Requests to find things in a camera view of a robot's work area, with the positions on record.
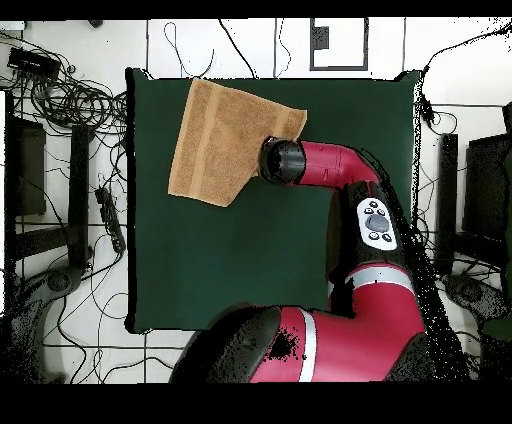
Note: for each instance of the dark flat panel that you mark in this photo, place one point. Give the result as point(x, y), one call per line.
point(32, 168)

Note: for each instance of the black stand frame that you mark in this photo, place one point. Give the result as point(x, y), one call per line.
point(78, 192)

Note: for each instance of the gray square frame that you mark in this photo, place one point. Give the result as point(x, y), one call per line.
point(320, 38)

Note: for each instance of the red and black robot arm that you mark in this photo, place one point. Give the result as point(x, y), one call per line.
point(360, 340)

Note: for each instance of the tan terry towel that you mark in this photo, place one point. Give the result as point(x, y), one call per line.
point(224, 144)

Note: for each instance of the black upright bar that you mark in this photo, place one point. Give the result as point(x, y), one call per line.
point(447, 200)

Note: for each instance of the dark green tablecloth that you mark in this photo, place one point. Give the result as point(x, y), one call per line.
point(240, 260)

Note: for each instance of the gray tripod base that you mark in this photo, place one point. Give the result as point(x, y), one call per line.
point(476, 294)
point(60, 282)

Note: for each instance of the black power strip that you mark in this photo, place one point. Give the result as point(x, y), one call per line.
point(110, 218)

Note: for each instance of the dark monitor panel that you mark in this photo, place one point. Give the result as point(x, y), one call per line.
point(488, 188)

